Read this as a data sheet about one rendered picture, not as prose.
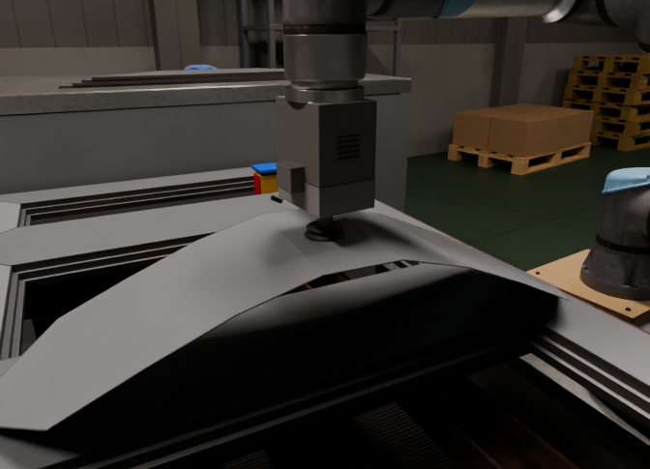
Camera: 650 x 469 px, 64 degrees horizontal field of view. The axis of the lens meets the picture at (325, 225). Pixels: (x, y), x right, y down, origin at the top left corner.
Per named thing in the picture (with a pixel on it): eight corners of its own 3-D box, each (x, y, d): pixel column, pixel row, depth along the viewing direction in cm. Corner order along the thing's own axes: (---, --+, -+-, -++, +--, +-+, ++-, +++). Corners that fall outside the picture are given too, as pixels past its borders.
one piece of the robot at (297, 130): (243, 57, 49) (252, 220, 54) (287, 61, 41) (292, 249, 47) (331, 55, 53) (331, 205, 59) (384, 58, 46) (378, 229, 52)
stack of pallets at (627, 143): (614, 129, 696) (629, 53, 663) (687, 139, 625) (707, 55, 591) (554, 138, 630) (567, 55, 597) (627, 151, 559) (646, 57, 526)
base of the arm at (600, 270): (607, 261, 112) (614, 218, 109) (682, 287, 100) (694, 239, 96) (563, 278, 105) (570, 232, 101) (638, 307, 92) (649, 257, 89)
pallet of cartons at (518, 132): (521, 143, 601) (527, 102, 584) (601, 159, 525) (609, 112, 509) (438, 157, 534) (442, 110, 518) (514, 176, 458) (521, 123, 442)
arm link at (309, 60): (309, 35, 42) (266, 35, 49) (310, 92, 44) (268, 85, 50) (382, 34, 46) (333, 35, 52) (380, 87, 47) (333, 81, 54)
